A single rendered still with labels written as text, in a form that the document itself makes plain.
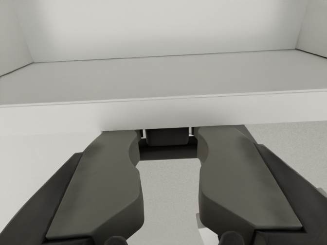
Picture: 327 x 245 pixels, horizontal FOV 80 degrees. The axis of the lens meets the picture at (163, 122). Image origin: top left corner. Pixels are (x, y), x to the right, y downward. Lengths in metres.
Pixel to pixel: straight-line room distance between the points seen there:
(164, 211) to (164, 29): 1.64
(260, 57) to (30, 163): 0.37
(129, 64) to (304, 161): 1.58
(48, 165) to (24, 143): 0.05
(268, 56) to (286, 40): 0.03
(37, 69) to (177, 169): 1.28
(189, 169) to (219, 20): 1.28
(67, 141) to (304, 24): 0.32
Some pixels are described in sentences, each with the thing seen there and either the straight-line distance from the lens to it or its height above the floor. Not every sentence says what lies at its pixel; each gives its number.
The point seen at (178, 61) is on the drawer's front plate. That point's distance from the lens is 0.16.
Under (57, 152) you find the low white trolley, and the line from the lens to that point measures 0.37.
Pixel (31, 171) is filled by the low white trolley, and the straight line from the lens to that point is 0.42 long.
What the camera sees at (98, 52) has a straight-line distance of 0.19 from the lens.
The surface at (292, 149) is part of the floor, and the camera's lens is 1.55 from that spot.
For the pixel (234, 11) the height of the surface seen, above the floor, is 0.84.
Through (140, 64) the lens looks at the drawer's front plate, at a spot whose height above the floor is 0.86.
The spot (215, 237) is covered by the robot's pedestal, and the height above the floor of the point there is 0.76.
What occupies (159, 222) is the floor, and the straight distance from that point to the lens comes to 1.87.
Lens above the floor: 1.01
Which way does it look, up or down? 60 degrees down
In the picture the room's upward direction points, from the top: 178 degrees clockwise
